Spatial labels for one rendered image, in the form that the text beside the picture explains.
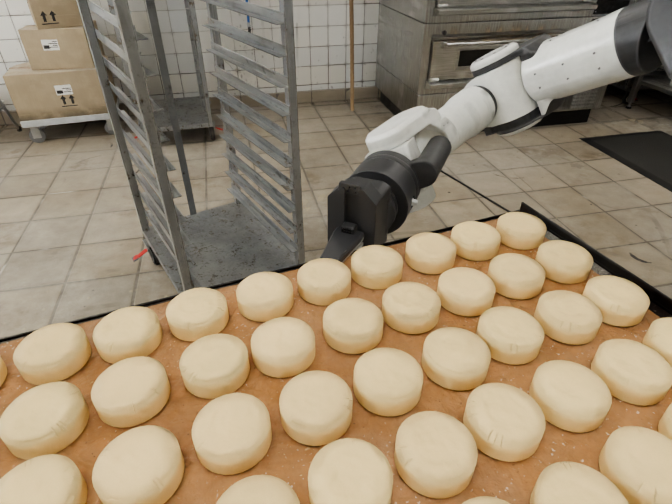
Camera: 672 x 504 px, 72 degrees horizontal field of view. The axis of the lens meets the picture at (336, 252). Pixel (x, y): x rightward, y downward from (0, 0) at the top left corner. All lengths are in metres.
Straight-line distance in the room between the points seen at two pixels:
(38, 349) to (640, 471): 0.41
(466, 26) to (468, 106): 2.65
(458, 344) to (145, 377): 0.23
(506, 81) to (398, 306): 0.50
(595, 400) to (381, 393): 0.14
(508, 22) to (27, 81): 3.16
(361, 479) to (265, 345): 0.13
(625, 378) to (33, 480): 0.39
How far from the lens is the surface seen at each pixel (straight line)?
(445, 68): 3.38
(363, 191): 0.48
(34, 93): 3.84
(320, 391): 0.33
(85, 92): 3.78
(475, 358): 0.37
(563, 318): 0.42
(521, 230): 0.52
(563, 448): 0.36
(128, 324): 0.41
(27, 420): 0.38
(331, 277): 0.42
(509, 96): 0.82
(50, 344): 0.42
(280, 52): 1.57
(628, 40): 0.74
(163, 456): 0.32
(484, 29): 3.48
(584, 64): 0.77
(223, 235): 2.12
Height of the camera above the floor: 1.28
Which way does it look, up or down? 35 degrees down
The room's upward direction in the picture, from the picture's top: straight up
